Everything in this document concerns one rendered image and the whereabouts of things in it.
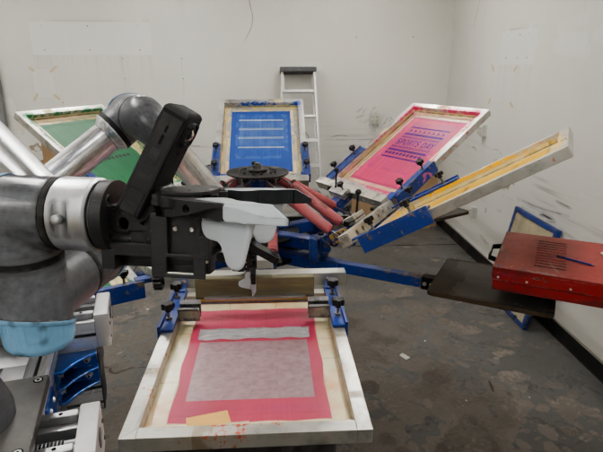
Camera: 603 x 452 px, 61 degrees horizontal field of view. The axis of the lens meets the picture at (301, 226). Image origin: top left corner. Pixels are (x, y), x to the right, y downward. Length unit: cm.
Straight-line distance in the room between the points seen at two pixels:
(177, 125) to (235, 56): 525
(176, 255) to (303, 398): 99
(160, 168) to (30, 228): 14
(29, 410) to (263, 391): 66
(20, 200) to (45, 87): 564
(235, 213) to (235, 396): 106
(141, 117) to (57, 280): 84
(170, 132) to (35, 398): 65
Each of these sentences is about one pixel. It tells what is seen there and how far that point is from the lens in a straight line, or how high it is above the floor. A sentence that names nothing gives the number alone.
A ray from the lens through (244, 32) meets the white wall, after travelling 573.
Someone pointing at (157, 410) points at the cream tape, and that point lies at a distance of 145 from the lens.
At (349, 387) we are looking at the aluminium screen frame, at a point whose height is 99.
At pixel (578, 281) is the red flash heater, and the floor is 110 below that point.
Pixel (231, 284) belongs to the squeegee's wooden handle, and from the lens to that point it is 179.
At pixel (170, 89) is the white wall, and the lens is 582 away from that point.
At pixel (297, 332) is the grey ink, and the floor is 96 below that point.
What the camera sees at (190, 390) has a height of 96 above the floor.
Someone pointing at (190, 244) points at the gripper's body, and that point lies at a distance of 49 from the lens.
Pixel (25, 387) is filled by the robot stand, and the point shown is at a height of 126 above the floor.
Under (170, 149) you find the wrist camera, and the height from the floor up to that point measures 173.
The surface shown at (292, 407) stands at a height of 95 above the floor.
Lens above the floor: 180
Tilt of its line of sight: 18 degrees down
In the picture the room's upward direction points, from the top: straight up
